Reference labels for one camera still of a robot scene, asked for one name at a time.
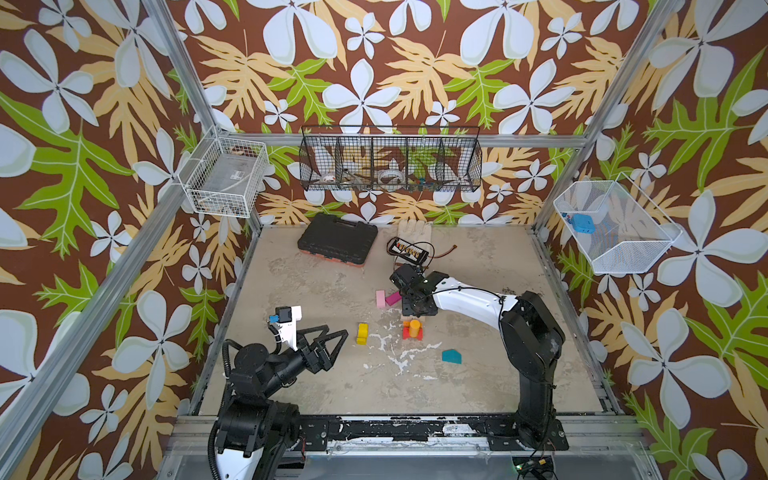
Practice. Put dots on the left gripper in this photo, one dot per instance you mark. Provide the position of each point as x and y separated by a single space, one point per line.
320 360

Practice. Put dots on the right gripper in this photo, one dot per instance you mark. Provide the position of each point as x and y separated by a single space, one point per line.
417 301

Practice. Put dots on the magenta block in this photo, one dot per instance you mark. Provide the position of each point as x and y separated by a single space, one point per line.
393 299

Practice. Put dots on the yellow cylinder block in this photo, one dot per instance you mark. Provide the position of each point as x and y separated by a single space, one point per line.
414 328

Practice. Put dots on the red block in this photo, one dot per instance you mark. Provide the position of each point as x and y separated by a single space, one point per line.
407 334

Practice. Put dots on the teal block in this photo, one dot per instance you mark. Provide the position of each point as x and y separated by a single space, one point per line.
451 356

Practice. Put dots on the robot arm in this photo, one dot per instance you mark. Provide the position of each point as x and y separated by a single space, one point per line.
532 340

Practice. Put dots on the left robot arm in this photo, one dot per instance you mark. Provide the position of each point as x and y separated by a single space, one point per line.
252 432

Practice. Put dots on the yellow arch block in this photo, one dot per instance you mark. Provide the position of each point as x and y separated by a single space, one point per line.
362 334

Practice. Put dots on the white work glove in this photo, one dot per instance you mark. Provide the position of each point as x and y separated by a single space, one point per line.
413 230

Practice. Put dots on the black and red tool case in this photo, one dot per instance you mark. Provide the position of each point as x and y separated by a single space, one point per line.
333 238

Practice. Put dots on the tape roll in basket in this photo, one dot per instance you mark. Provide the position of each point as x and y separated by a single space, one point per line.
390 177

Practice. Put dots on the blue object in basket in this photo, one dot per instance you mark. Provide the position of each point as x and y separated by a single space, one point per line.
582 223

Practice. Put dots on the black charging board with cables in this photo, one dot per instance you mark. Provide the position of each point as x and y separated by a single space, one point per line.
418 253

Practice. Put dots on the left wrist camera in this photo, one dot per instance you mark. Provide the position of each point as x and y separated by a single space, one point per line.
283 325

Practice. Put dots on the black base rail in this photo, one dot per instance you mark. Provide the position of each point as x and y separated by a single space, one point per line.
497 431

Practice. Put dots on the black wire basket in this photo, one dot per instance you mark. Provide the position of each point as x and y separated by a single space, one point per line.
432 158

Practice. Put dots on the white wire basket left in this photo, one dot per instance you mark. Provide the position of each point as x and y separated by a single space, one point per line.
223 176

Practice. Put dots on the white wire basket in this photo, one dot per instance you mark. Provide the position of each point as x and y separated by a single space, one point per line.
632 231
223 176

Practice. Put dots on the white wire basket right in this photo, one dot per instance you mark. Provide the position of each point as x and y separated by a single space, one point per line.
632 231

